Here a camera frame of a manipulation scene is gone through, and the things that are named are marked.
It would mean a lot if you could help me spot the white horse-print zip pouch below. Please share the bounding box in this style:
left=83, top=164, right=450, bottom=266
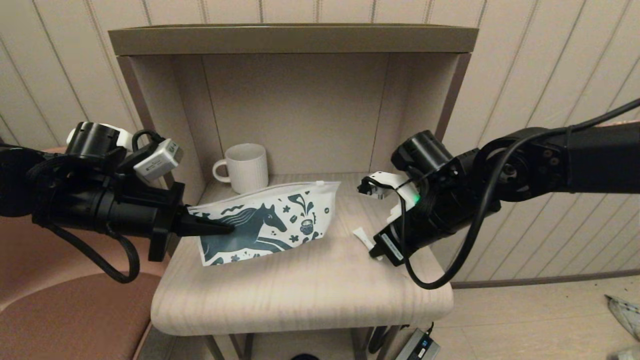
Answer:
left=187, top=180, right=342, bottom=267

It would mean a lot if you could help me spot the white speckled floor bag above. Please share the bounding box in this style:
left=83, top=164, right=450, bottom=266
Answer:
left=604, top=294, right=640, bottom=360

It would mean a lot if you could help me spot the white ribbed mug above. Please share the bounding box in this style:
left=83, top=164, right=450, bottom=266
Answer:
left=212, top=143, right=269, bottom=194

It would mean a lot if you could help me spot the grey power adapter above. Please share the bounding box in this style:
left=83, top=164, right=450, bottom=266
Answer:
left=395, top=322, right=442, bottom=360

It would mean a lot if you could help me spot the brown upholstered chair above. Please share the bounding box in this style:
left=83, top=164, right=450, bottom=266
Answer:
left=0, top=147, right=171, bottom=360

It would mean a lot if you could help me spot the light wood nightstand shelf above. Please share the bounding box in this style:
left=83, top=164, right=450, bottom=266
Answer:
left=108, top=24, right=478, bottom=360

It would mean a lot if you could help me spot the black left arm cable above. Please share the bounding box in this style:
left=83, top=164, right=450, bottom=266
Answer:
left=45, top=222, right=141, bottom=284

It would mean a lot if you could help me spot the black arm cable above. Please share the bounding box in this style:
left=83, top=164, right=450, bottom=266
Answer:
left=399, top=97, right=640, bottom=291
left=45, top=222, right=141, bottom=284

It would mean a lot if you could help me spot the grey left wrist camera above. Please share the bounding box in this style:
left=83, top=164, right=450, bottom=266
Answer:
left=131, top=130, right=184, bottom=183

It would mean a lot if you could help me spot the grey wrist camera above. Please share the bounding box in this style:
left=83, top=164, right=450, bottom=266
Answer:
left=131, top=130, right=184, bottom=183
left=357, top=171, right=422, bottom=223

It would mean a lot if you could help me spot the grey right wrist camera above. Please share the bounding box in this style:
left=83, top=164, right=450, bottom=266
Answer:
left=357, top=171, right=422, bottom=223

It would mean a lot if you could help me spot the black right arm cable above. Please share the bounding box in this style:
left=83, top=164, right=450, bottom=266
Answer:
left=399, top=97, right=640, bottom=291

